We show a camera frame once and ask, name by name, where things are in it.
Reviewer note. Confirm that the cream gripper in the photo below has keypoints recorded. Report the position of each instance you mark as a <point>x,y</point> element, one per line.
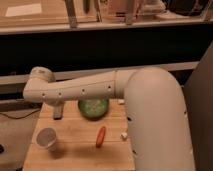
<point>58,108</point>

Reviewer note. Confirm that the red carrot toy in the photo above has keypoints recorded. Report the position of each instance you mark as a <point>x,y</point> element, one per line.
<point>100,137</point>

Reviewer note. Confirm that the white plastic bottle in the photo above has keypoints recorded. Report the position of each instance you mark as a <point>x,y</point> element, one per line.
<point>124,136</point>

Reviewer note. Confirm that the white sponge block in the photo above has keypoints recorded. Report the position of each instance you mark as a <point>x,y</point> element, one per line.
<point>121,101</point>

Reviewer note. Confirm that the dark grey eraser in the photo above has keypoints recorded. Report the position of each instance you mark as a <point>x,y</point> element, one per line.
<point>57,116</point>

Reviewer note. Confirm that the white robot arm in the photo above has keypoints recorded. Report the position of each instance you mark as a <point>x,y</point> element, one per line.
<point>153,100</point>

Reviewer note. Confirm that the white paper sheet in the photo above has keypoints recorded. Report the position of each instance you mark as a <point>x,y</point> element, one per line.
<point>23,10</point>

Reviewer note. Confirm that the green ceramic bowl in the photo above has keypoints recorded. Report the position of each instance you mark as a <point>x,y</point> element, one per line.
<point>93,108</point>

